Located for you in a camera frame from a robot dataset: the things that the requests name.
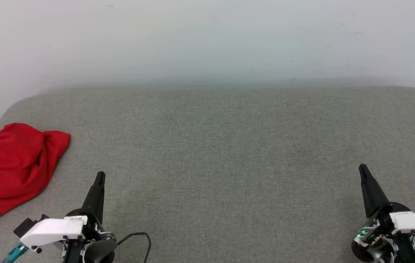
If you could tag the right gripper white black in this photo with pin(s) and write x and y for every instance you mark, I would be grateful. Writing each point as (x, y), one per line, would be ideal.
(412, 223)

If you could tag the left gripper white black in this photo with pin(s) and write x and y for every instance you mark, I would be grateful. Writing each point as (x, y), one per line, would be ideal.
(53, 230)

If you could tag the red basketball jersey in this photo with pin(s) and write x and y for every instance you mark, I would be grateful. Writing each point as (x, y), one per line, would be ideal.
(13, 164)

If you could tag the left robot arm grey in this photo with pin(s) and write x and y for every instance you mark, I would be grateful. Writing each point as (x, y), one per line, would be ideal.
(99, 252)

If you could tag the grey fabric sofa seat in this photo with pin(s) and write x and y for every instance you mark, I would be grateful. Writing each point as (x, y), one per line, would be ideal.
(222, 164)

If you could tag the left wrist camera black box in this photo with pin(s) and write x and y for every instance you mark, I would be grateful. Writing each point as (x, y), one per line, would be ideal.
(24, 226)

